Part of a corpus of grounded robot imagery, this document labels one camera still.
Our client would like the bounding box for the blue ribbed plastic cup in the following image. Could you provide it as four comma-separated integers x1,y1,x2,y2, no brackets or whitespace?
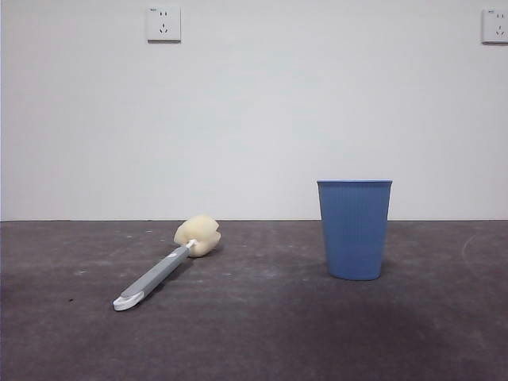
316,179,394,282

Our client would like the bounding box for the grey cup brush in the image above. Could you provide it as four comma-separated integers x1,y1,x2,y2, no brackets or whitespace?
112,214,222,312

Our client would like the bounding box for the white wall socket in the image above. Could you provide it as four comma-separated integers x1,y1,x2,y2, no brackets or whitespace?
481,8,508,45
147,6,182,44

